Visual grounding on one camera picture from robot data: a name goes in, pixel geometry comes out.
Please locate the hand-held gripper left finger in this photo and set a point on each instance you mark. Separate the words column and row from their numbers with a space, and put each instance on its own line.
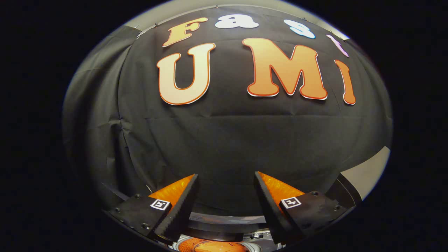
column 178, row 213

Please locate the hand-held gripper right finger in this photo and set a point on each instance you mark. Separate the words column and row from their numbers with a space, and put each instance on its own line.
column 269, row 210

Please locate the grey washing machine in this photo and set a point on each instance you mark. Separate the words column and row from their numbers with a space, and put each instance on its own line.
column 262, row 241

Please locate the yellow polo shirt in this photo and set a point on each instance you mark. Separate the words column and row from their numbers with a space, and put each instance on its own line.
column 217, row 247

